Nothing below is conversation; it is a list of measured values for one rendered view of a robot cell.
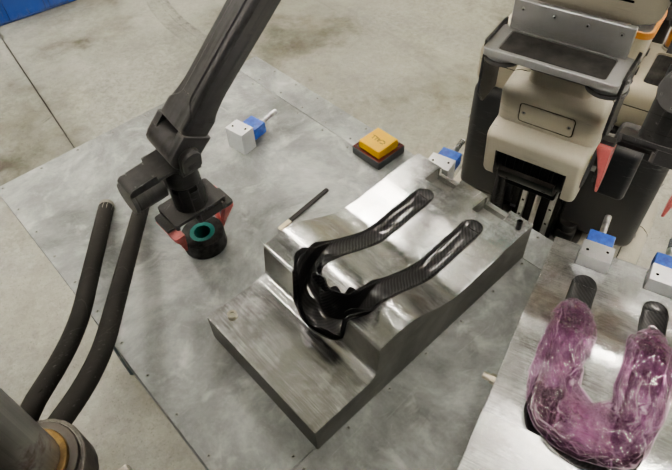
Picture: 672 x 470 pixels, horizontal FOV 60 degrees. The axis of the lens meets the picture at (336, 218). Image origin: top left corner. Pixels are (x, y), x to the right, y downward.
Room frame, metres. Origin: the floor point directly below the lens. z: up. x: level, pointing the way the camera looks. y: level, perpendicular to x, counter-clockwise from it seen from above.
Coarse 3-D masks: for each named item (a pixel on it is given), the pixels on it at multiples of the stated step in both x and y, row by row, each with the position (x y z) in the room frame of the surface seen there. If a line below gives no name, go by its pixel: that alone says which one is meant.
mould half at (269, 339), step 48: (384, 192) 0.73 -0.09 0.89; (480, 192) 0.72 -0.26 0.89; (288, 240) 0.59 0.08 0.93; (384, 240) 0.62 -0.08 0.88; (432, 240) 0.62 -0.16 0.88; (480, 240) 0.61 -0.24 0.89; (288, 288) 0.54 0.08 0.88; (432, 288) 0.52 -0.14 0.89; (480, 288) 0.55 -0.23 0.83; (240, 336) 0.47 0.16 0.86; (288, 336) 0.46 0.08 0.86; (384, 336) 0.41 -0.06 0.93; (432, 336) 0.47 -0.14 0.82; (288, 384) 0.38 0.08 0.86; (336, 384) 0.38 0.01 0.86; (384, 384) 0.40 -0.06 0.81
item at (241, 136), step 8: (272, 112) 1.06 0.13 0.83; (248, 120) 1.03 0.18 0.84; (256, 120) 1.03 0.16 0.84; (264, 120) 1.04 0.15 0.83; (232, 128) 0.99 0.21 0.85; (240, 128) 0.98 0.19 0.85; (248, 128) 0.98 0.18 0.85; (256, 128) 1.00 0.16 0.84; (264, 128) 1.01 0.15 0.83; (232, 136) 0.98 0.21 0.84; (240, 136) 0.96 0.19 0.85; (248, 136) 0.97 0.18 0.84; (256, 136) 0.99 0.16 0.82; (232, 144) 0.98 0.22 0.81; (240, 144) 0.96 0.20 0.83; (248, 144) 0.97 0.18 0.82; (240, 152) 0.97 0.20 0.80; (248, 152) 0.97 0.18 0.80
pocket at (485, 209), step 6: (486, 198) 0.70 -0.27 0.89; (480, 204) 0.70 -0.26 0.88; (486, 204) 0.70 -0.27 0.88; (474, 210) 0.68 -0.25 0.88; (480, 210) 0.70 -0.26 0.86; (486, 210) 0.70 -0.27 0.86; (492, 210) 0.69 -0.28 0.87; (498, 210) 0.68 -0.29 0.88; (486, 216) 0.68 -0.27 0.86; (492, 216) 0.68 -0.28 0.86; (498, 216) 0.68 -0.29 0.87; (504, 216) 0.67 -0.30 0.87; (498, 222) 0.67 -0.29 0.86
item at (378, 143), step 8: (368, 136) 0.95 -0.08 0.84; (376, 136) 0.95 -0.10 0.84; (384, 136) 0.95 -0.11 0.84; (392, 136) 0.95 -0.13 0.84; (360, 144) 0.94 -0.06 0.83; (368, 144) 0.93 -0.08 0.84; (376, 144) 0.93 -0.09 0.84; (384, 144) 0.92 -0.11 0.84; (392, 144) 0.93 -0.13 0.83; (368, 152) 0.92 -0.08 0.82; (376, 152) 0.90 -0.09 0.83; (384, 152) 0.91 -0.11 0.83
